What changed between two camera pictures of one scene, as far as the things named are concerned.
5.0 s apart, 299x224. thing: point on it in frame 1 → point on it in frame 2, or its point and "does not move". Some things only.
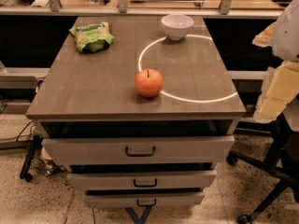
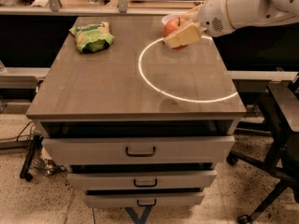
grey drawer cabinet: [144, 123] does not move
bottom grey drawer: [144, 200] does not move
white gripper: [288, 37] → [213, 16]
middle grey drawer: [145, 179] does not move
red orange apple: [149, 82] → [171, 26]
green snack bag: [92, 37] does not move
